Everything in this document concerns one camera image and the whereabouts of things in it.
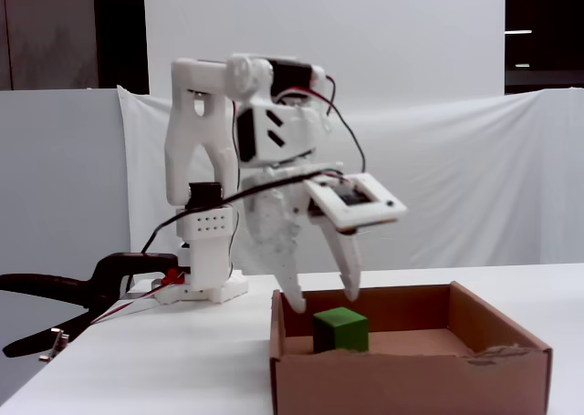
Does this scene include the green cube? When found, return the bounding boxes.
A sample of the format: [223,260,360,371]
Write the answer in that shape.
[312,307,370,355]

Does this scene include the white partition panel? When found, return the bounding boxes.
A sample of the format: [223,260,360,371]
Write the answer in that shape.
[0,88,133,277]

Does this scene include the red black servo cable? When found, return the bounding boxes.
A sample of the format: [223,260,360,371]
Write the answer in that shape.
[276,75,369,174]

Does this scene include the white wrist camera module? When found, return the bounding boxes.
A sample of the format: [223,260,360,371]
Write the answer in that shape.
[303,172,408,232]

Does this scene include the red white base wires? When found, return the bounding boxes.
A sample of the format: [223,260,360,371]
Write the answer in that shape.
[89,275,183,327]

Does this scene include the brown cardboard box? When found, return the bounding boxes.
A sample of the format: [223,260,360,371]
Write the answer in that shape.
[268,280,554,415]

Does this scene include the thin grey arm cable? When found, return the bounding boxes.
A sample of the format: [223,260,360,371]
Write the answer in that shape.
[227,99,244,279]

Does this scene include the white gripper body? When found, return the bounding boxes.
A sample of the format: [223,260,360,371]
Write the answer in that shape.
[241,159,346,223]

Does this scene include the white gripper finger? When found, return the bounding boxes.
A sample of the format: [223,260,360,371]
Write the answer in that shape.
[314,213,364,303]
[248,184,308,315]

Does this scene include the black table clamp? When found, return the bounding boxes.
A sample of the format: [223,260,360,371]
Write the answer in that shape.
[0,252,182,359]

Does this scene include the white backdrop board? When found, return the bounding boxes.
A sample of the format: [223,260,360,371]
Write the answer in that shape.
[142,0,506,113]

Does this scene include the white backdrop cloth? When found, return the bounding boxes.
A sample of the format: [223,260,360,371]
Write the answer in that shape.
[116,84,584,279]

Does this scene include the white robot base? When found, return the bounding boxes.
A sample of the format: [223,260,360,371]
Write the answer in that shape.
[152,268,250,306]

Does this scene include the brown wooden panel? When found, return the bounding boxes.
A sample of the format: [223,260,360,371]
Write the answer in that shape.
[0,0,99,91]

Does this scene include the black camera cable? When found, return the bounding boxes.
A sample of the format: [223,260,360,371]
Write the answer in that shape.
[141,171,348,254]

